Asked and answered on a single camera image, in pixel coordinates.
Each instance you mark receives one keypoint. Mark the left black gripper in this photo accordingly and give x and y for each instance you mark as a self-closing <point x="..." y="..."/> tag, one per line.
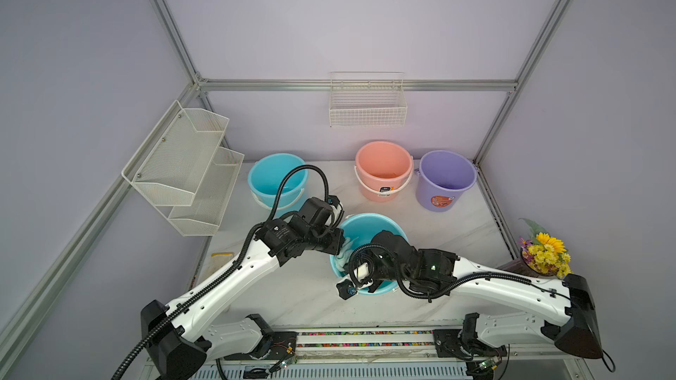
<point x="336" y="241"/>

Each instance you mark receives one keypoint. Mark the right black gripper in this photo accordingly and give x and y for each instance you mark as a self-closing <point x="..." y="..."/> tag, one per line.
<point x="363" y="258"/>

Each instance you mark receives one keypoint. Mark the teal plastic bucket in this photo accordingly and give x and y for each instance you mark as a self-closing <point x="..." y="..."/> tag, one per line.
<point x="266" y="176"/>
<point x="366" y="226"/>

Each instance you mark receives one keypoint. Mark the mint green microfiber cloth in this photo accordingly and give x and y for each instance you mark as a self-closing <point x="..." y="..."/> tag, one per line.
<point x="340" y="262"/>

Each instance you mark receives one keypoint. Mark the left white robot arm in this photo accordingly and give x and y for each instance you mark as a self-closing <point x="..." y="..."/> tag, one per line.
<point x="176" y="335"/>

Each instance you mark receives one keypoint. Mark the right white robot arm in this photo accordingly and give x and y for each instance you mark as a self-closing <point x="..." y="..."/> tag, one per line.
<point x="551" y="311"/>

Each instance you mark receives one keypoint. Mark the pink plastic bucket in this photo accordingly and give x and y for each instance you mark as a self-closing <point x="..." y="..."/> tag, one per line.
<point x="383" y="170"/>

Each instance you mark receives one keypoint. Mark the purple plastic bucket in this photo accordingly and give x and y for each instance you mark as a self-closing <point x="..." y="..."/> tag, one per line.
<point x="443" y="177"/>

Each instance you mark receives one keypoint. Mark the white mesh two-tier shelf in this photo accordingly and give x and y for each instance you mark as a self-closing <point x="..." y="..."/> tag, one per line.
<point x="185" y="171"/>

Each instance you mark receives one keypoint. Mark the yellow artificial flower bouquet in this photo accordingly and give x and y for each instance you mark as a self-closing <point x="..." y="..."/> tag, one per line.
<point x="545" y="254"/>

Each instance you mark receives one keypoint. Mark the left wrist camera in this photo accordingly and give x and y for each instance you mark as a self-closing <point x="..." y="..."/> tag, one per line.
<point x="336" y="205"/>

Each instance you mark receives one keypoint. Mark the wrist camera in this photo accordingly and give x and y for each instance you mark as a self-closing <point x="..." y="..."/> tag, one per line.
<point x="357" y="281"/>
<point x="336" y="205"/>

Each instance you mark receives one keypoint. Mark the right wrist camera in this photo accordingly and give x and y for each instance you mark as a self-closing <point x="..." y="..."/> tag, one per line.
<point x="357" y="281"/>

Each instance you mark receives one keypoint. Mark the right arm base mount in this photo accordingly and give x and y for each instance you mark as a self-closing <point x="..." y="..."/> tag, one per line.
<point x="463" y="343"/>

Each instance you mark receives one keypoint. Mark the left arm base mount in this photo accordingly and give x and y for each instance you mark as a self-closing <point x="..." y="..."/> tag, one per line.
<point x="272" y="345"/>

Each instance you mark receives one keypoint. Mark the white wire wall basket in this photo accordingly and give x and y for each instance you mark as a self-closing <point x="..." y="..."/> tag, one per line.
<point x="367" y="99"/>

